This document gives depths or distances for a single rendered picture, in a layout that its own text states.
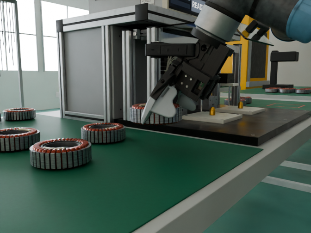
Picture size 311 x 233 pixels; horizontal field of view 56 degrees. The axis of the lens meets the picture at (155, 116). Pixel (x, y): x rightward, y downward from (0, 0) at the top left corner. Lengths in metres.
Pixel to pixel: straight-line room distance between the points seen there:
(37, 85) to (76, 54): 6.83
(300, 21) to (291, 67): 5.84
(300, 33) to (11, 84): 7.30
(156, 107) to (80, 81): 0.58
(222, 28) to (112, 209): 0.35
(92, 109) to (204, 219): 0.71
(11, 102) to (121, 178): 7.18
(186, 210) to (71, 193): 0.17
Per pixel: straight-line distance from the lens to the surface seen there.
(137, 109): 0.58
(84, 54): 1.07
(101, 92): 1.01
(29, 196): 0.45
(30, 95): 7.83
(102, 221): 0.36
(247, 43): 4.67
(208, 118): 0.91
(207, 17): 0.55
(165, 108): 0.55
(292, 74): 6.36
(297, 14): 0.53
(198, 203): 0.41
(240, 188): 0.55
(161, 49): 0.59
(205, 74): 0.54
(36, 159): 0.55
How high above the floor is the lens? 0.92
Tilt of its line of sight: 8 degrees down
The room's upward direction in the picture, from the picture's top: straight up
